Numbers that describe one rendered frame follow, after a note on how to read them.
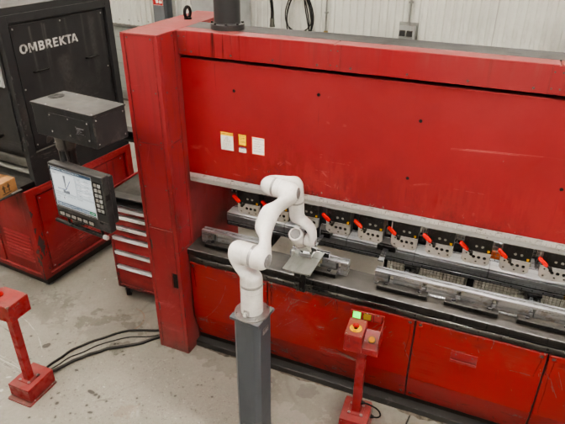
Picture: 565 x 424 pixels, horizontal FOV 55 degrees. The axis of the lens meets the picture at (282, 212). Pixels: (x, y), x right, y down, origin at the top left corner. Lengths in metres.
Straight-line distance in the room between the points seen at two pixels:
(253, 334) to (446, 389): 1.35
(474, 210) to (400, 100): 0.71
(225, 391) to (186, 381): 0.30
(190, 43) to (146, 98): 0.40
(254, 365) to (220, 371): 1.01
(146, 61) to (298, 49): 0.86
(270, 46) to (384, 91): 0.66
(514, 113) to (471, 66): 0.31
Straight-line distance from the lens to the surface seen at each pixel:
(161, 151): 3.41
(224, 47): 3.20
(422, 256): 3.60
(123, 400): 4.04
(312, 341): 3.76
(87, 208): 3.39
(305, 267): 3.34
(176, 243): 3.68
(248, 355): 3.09
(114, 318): 4.71
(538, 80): 2.82
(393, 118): 2.96
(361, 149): 3.06
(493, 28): 7.07
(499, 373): 3.55
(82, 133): 3.18
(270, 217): 2.78
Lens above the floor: 2.89
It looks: 29 degrees down
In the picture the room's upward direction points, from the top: straight up
